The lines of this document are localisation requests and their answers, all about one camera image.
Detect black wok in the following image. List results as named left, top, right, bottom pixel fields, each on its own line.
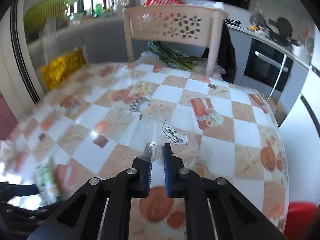
left=265, top=25, right=293, bottom=45

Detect green onions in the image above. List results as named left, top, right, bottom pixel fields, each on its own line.
left=147, top=41, right=208, bottom=71

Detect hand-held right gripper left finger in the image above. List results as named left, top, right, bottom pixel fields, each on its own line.
left=27, top=144, right=153, bottom=240

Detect clear plastic bag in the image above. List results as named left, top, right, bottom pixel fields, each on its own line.
left=130, top=116, right=200, bottom=170

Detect round grey lid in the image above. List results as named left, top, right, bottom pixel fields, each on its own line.
left=251, top=14, right=266, bottom=27

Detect white refrigerator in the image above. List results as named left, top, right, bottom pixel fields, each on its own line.
left=279, top=65, right=320, bottom=205

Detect green plastic basket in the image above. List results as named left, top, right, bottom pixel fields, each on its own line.
left=24, top=0, right=70, bottom=39

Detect round black pan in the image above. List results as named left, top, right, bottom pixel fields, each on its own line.
left=276, top=17, right=293, bottom=34

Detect green hand cream tube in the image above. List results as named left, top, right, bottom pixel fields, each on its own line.
left=34, top=156, right=63, bottom=205

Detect black built-in oven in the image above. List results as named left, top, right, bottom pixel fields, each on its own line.
left=244, top=36, right=294, bottom=94

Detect red plastic stool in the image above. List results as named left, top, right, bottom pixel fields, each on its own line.
left=284, top=202, right=318, bottom=240

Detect golden foil bag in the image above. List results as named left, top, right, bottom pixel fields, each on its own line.
left=40, top=48, right=87, bottom=90

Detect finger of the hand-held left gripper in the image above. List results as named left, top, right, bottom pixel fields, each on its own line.
left=0, top=182, right=41, bottom=198

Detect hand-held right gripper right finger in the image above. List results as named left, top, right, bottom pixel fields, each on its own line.
left=162, top=143, right=287, bottom=240

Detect white plastic bag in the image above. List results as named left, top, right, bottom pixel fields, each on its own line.
left=186, top=1, right=224, bottom=10

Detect beige plastic chair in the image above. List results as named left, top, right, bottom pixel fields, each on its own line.
left=123, top=5, right=229, bottom=77

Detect black cloth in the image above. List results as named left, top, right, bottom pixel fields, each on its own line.
left=201, top=24, right=237, bottom=84

